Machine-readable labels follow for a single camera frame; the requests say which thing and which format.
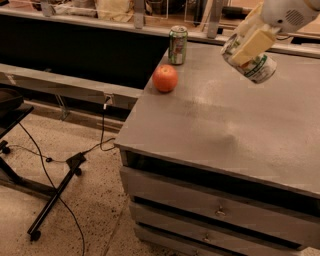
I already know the grey metal rail shelf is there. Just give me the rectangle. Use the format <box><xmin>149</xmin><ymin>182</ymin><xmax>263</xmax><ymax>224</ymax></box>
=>
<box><xmin>0</xmin><ymin>64</ymin><xmax>142</xmax><ymax>110</ymax></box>

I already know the grey metal upright post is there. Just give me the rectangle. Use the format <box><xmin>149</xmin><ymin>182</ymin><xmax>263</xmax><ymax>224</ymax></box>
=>
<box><xmin>207</xmin><ymin>0</ymin><xmax>224</xmax><ymax>39</ymax></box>
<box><xmin>134</xmin><ymin>0</ymin><xmax>145</xmax><ymax>29</ymax></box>

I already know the grey drawer cabinet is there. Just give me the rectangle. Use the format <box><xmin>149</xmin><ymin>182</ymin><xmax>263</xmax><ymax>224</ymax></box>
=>
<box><xmin>116</xmin><ymin>43</ymin><xmax>320</xmax><ymax>256</ymax></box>

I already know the black floor cable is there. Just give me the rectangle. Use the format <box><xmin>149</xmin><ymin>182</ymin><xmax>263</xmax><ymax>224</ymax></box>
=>
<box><xmin>8</xmin><ymin>96</ymin><xmax>117</xmax><ymax>256</ymax></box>

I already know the beige cloth bag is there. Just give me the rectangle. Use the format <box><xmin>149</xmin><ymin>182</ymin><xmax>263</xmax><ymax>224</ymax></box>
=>
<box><xmin>96</xmin><ymin>0</ymin><xmax>134</xmax><ymax>22</ymax></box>

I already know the long wooden black rod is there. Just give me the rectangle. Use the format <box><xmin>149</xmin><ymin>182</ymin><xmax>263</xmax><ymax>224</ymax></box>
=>
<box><xmin>222</xmin><ymin>6</ymin><xmax>251</xmax><ymax>17</ymax></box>

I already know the upright green soda can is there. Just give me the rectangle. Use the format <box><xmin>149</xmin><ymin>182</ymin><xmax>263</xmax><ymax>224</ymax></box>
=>
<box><xmin>168</xmin><ymin>25</ymin><xmax>188</xmax><ymax>65</ymax></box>

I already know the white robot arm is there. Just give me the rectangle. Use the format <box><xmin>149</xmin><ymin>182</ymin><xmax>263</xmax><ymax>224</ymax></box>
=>
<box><xmin>230</xmin><ymin>0</ymin><xmax>320</xmax><ymax>66</ymax></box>

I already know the black rolling stand frame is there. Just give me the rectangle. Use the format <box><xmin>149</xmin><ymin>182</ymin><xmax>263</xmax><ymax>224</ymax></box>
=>
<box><xmin>0</xmin><ymin>87</ymin><xmax>87</xmax><ymax>243</ymax></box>

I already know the white green 7up can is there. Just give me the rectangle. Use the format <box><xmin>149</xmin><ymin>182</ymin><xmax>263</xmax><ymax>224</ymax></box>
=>
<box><xmin>221</xmin><ymin>34</ymin><xmax>277</xmax><ymax>84</ymax></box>

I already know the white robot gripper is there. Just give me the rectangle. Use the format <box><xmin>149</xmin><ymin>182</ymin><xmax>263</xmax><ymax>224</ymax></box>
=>
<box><xmin>230</xmin><ymin>0</ymin><xmax>320</xmax><ymax>66</ymax></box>

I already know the red orange apple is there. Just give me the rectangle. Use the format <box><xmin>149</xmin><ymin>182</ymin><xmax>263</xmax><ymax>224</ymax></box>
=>
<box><xmin>152</xmin><ymin>64</ymin><xmax>178</xmax><ymax>93</ymax></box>

